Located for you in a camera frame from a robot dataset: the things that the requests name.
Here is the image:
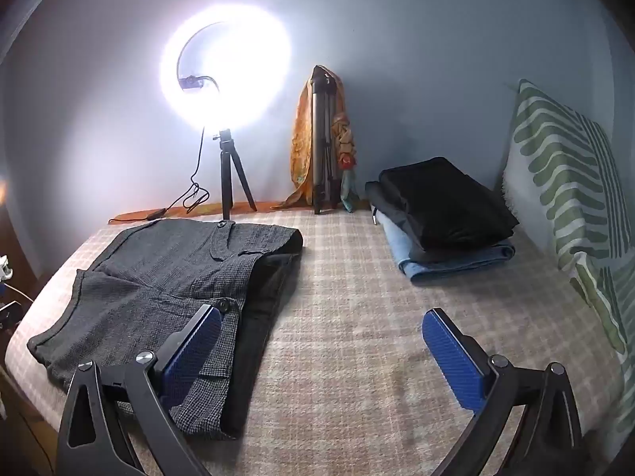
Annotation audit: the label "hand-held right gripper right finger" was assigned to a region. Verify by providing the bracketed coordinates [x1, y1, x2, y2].
[421, 307, 583, 476]

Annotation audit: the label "grey houndstooth pants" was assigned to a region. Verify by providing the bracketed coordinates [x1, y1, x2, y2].
[27, 219, 304, 441]

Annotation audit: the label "green striped pillow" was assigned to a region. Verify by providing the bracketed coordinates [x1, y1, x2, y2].
[500, 78, 635, 452]

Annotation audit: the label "dark grey folded pants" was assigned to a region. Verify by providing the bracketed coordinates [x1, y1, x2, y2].
[366, 180, 427, 263]

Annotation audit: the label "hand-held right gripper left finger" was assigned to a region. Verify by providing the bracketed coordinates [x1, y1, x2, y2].
[56, 303, 234, 476]

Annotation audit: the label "ring light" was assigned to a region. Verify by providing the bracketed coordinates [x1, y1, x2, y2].
[159, 7, 292, 132]

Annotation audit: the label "tall silver tripod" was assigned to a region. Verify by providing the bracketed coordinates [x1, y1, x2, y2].
[310, 65, 343, 215]

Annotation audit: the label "light blue folded jeans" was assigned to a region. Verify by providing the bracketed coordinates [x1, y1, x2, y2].
[373, 211, 517, 281]

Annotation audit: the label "black folded pants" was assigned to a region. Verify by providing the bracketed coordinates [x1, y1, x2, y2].
[378, 157, 520, 253]

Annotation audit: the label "orange floral bedsheet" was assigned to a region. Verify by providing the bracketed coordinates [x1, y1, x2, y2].
[108, 201, 373, 226]

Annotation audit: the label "black cable with inline switch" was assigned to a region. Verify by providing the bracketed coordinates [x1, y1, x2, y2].
[110, 126, 206, 224]

